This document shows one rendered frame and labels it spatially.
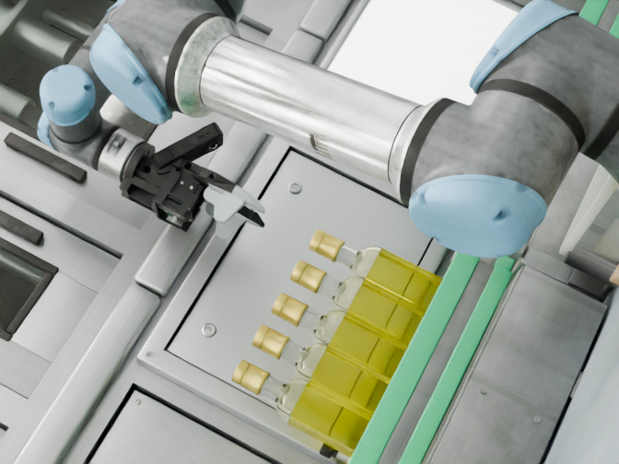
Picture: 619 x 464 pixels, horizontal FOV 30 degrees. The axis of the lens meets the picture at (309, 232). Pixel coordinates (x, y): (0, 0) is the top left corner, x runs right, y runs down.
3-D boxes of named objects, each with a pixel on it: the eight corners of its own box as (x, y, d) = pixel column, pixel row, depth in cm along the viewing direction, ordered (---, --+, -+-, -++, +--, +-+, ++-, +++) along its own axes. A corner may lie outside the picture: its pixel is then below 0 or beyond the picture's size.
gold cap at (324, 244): (344, 246, 172) (318, 232, 173) (345, 237, 169) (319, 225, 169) (333, 265, 171) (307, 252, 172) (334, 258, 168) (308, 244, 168)
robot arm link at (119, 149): (126, 141, 179) (121, 118, 171) (152, 154, 178) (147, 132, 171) (101, 179, 176) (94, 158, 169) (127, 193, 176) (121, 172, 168)
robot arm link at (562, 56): (659, 30, 113) (539, -39, 114) (601, 137, 108) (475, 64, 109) (617, 85, 124) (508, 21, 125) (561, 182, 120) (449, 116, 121)
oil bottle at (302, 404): (423, 453, 161) (287, 381, 164) (430, 443, 156) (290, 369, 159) (405, 488, 159) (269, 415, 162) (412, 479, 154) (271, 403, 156)
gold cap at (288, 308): (308, 310, 167) (281, 296, 168) (309, 301, 164) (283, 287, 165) (296, 330, 166) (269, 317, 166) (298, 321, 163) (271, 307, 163)
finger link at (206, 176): (235, 204, 170) (186, 183, 173) (240, 194, 171) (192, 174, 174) (227, 189, 166) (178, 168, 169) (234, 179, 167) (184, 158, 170)
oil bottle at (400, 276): (488, 318, 171) (360, 252, 173) (497, 304, 166) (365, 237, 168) (473, 349, 168) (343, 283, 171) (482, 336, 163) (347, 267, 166)
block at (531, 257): (557, 290, 164) (512, 267, 164) (577, 263, 155) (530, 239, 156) (548, 310, 162) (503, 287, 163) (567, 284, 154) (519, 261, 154)
